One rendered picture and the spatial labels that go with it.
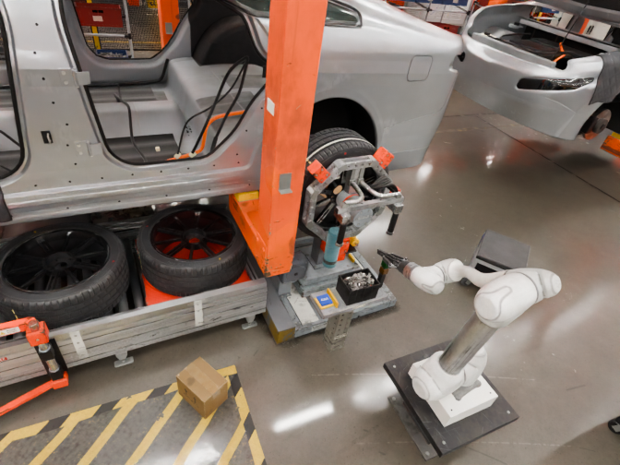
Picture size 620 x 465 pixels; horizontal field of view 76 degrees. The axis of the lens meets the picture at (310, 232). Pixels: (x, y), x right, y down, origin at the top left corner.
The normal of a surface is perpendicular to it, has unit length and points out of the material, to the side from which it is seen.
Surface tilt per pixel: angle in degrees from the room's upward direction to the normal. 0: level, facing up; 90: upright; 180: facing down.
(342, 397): 0
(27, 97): 87
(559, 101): 89
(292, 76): 90
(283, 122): 90
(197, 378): 0
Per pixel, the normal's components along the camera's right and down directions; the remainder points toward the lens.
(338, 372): 0.13, -0.78
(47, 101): 0.44, 0.57
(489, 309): -0.84, 0.17
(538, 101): -0.57, 0.44
